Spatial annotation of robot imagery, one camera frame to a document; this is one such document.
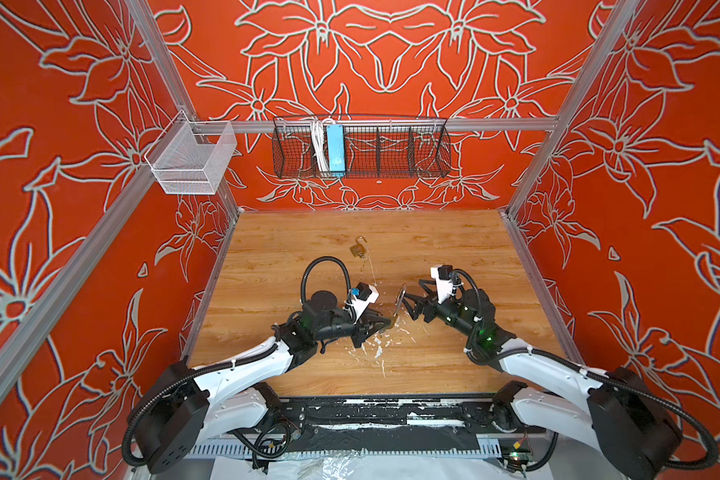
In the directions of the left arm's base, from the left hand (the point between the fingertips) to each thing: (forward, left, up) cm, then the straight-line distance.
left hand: (387, 318), depth 72 cm
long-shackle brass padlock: (+3, -3, +4) cm, 6 cm away
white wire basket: (+45, +64, +14) cm, 79 cm away
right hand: (+9, -5, -1) cm, 10 cm away
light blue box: (+46, +17, +17) cm, 52 cm away
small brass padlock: (+34, +9, -16) cm, 39 cm away
